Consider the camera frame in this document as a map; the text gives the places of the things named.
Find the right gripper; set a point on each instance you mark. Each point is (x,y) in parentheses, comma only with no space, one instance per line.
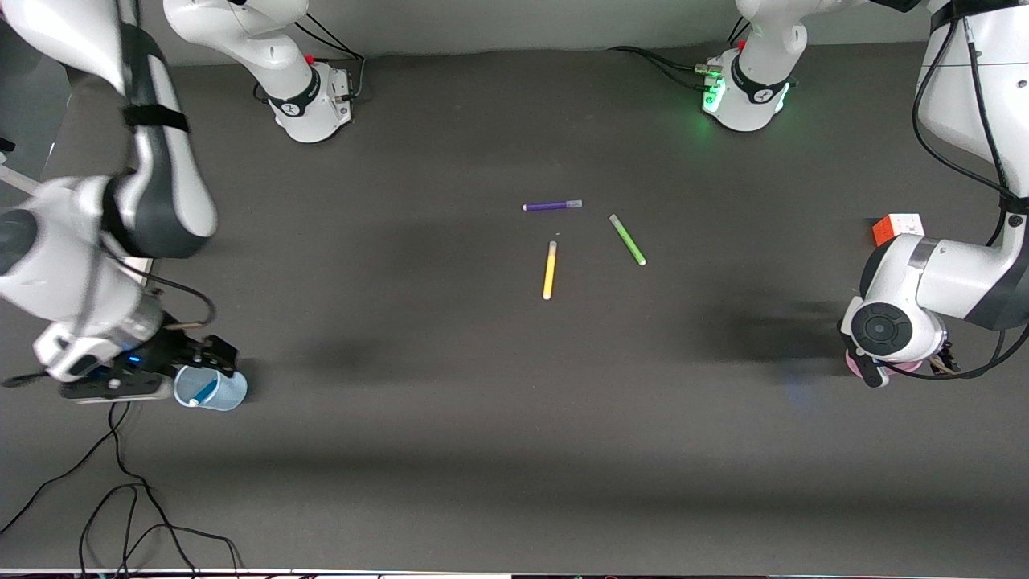
(178,349)

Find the blue marker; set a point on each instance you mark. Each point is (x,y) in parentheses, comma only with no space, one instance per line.
(205,392)

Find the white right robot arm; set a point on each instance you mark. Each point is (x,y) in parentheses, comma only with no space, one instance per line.
(161,177)

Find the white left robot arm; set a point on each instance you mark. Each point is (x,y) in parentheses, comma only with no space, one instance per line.
(949,273)

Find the translucent pink cup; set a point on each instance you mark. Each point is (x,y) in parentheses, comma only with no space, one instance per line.
(904,367)

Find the translucent blue cup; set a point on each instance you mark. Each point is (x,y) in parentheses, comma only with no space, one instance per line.
(229,392)

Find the colourful puzzle cube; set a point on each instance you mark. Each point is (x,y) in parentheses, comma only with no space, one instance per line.
(896,225)

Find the green marker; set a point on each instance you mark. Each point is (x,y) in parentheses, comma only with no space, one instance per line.
(627,239)

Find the yellow marker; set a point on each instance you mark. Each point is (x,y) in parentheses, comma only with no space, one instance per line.
(550,270)

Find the purple marker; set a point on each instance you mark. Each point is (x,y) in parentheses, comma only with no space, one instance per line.
(551,206)

